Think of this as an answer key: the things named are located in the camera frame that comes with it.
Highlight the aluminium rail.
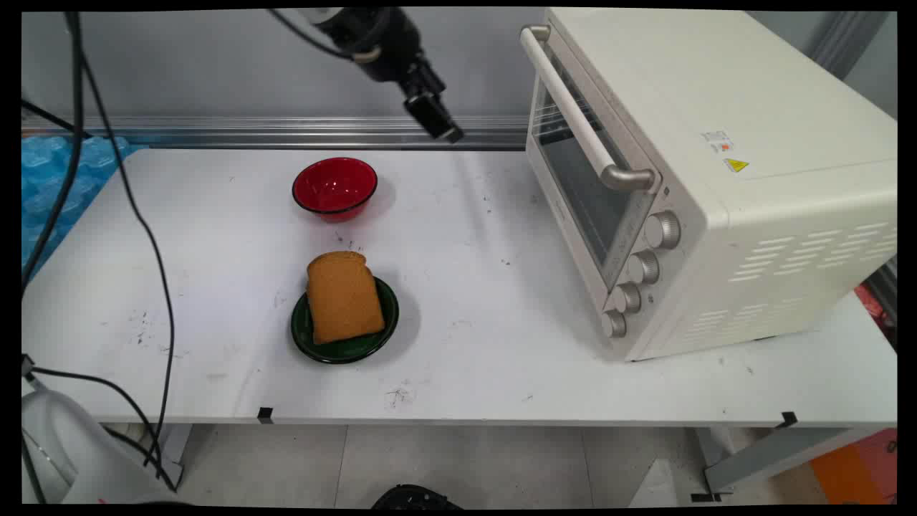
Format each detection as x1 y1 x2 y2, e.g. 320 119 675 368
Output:
21 116 532 152

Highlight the grey table leg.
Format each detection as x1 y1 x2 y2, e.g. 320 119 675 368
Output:
691 426 872 503

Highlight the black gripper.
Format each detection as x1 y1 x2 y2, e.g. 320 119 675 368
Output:
314 7 466 144

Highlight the black round object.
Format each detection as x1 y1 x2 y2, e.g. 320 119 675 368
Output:
370 484 464 510

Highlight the blue bubble wrap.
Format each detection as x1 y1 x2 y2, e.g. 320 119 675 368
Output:
21 135 148 289

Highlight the brown bread slice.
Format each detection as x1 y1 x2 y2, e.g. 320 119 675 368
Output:
307 251 386 345

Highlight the dark green plate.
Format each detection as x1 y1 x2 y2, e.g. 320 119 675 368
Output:
290 276 400 365

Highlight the white rounded device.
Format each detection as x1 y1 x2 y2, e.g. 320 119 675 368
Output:
21 391 181 506

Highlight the thin black cable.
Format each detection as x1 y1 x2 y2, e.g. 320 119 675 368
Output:
75 43 180 495
21 355 180 492

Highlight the orange box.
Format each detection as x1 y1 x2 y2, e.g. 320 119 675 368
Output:
810 429 898 505

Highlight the thick black cable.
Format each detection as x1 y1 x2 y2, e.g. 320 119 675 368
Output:
21 11 87 296

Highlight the cream oven door handle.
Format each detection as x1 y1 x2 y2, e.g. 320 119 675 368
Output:
519 25 661 194

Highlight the red bowl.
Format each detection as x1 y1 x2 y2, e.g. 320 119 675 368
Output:
292 157 378 220

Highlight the red patterned object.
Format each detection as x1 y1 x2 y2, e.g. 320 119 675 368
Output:
853 283 897 339

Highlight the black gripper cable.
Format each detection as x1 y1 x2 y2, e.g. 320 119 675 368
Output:
268 7 357 62

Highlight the cream toaster oven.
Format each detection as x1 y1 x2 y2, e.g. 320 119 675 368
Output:
519 7 898 363

